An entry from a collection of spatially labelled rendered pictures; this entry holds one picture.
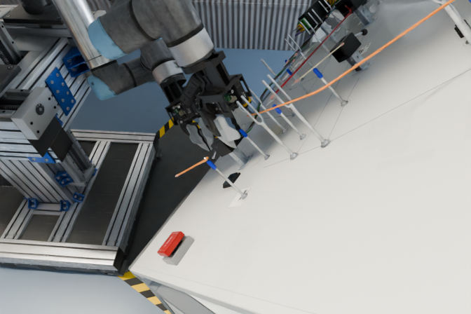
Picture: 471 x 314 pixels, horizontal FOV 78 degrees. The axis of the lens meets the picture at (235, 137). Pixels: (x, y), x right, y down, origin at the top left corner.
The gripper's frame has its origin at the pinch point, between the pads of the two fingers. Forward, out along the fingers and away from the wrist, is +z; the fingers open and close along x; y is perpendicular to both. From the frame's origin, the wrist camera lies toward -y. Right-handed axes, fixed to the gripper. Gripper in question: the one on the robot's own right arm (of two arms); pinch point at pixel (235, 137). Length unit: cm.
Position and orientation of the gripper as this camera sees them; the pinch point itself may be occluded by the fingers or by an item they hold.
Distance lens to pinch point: 65.5
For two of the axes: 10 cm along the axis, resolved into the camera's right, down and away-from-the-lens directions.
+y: 7.3, 0.5, -6.9
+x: 5.4, -6.6, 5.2
